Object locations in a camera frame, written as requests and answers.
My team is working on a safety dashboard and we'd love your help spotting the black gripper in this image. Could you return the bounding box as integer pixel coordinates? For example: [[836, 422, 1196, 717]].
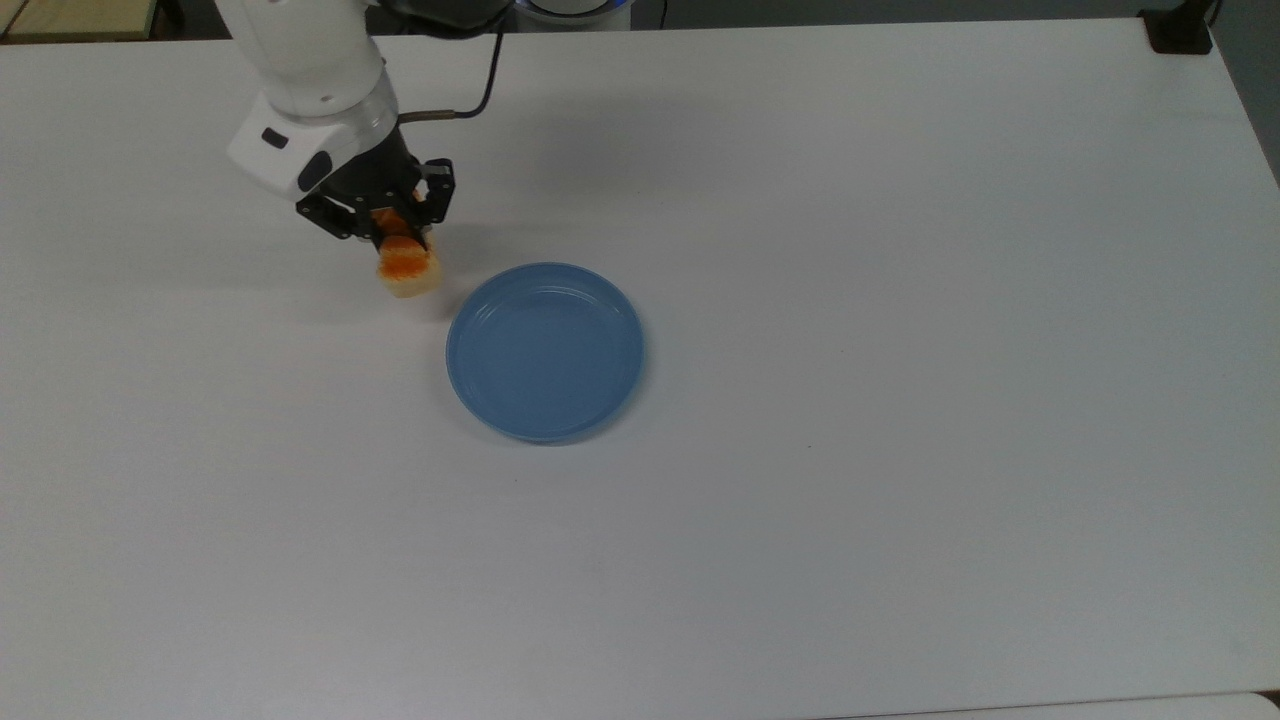
[[294, 124, 458, 252]]

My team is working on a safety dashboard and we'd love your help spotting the bread slice with orange topping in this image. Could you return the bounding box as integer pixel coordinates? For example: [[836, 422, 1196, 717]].
[[374, 205, 444, 300]]

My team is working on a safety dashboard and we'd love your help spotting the blue round plate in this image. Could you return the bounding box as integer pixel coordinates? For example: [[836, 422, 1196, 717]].
[[445, 262, 647, 446]]

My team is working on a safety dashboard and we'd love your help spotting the tan wooden board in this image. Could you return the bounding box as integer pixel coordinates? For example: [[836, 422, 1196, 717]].
[[0, 0, 161, 43]]

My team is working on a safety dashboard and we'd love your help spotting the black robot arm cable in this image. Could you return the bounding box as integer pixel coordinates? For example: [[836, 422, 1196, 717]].
[[398, 25, 507, 124]]

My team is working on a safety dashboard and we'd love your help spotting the black clamp mount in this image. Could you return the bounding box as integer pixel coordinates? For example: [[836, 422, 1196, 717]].
[[1140, 0, 1224, 56]]

